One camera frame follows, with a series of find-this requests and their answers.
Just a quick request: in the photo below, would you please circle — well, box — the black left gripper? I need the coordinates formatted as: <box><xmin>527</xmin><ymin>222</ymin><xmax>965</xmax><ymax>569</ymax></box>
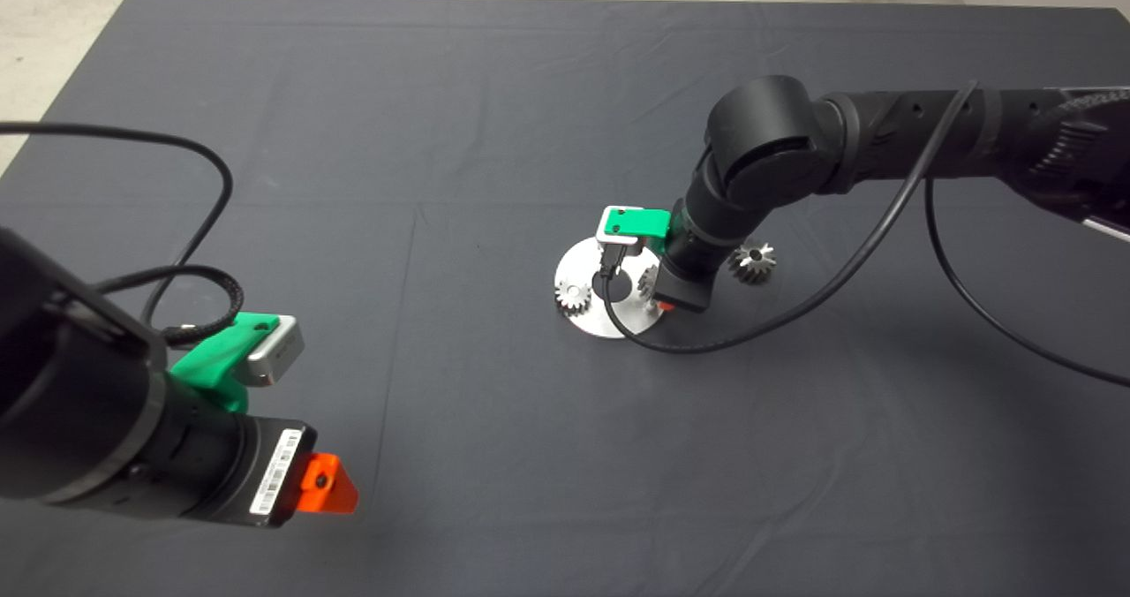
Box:
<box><xmin>212</xmin><ymin>415</ymin><xmax>360</xmax><ymax>528</ymax></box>

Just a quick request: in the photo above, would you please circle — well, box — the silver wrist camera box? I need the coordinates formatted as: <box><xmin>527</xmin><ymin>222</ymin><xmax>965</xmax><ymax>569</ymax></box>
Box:
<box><xmin>245</xmin><ymin>314</ymin><xmax>305</xmax><ymax>386</ymax></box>
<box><xmin>597</xmin><ymin>205</ymin><xmax>646</xmax><ymax>246</ymax></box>

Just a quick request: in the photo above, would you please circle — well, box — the large steel gear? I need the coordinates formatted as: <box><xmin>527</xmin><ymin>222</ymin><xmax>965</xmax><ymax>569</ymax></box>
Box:
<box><xmin>727</xmin><ymin>241</ymin><xmax>779</xmax><ymax>285</ymax></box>

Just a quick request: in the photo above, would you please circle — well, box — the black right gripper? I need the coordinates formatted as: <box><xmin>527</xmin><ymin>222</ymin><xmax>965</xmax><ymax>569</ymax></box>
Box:
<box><xmin>655</xmin><ymin>264</ymin><xmax>714</xmax><ymax>314</ymax></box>

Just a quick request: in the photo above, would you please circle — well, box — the dark grey table cloth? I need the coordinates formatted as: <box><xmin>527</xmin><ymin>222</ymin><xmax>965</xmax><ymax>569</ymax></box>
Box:
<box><xmin>0</xmin><ymin>0</ymin><xmax>1130</xmax><ymax>597</ymax></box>

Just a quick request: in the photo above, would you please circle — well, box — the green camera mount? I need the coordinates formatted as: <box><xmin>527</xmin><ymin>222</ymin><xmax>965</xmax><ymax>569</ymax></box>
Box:
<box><xmin>170</xmin><ymin>312</ymin><xmax>282</xmax><ymax>413</ymax></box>
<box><xmin>607</xmin><ymin>208</ymin><xmax>674</xmax><ymax>252</ymax></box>

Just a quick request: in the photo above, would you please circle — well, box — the thin black camera cable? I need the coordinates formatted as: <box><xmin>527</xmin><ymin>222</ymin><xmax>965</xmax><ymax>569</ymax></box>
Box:
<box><xmin>600</xmin><ymin>80</ymin><xmax>1130</xmax><ymax>389</ymax></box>
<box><xmin>0</xmin><ymin>122</ymin><xmax>235</xmax><ymax>326</ymax></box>

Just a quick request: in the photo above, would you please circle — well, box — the braided black cable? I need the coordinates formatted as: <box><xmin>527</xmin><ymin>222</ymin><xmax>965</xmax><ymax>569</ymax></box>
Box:
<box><xmin>93</xmin><ymin>264</ymin><xmax>245</xmax><ymax>347</ymax></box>

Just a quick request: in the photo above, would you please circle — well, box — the round metal plate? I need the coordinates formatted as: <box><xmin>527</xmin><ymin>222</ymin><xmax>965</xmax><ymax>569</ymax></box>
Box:
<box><xmin>554</xmin><ymin>237</ymin><xmax>668</xmax><ymax>340</ymax></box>

